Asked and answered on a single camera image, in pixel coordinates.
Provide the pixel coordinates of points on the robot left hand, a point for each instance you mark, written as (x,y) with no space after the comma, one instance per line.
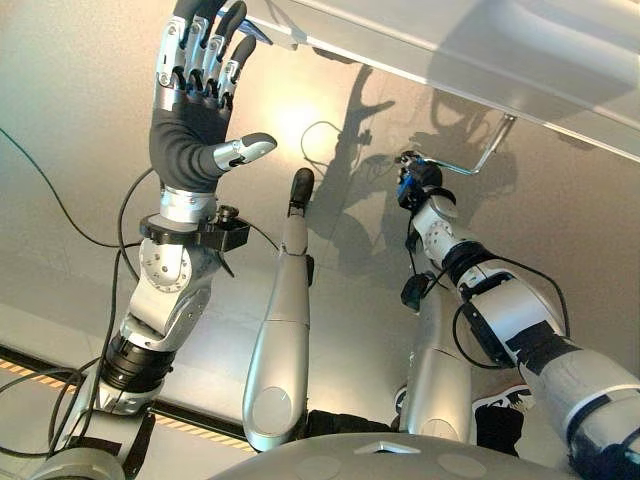
(187,135)

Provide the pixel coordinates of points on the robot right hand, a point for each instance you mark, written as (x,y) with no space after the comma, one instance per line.
(420,177)

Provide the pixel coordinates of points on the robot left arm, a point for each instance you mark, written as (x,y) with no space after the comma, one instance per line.
(165,270)

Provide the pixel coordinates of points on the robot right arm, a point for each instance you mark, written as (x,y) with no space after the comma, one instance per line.
(500,305)

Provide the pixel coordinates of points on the robot right leg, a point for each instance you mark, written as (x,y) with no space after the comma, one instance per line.
(440,375)

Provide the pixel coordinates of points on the robot leg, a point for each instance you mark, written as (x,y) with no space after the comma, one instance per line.
(280,350)
(440,375)

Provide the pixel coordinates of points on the robot left leg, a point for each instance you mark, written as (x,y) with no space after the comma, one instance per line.
(280,350)

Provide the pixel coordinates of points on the person's sneaker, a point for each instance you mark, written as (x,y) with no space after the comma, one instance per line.
(502,395)
(400,399)

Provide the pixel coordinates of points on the person's leg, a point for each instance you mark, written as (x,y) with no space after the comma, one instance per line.
(497,430)

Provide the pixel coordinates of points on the robot silver torso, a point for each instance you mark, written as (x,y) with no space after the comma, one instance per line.
(350,465)

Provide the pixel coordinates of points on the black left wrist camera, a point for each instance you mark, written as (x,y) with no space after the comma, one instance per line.
(227,232)

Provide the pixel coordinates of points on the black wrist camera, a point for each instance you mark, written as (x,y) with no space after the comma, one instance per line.
(227,232)
(415,292)

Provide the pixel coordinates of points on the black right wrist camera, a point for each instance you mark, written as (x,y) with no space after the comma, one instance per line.
(415,292)

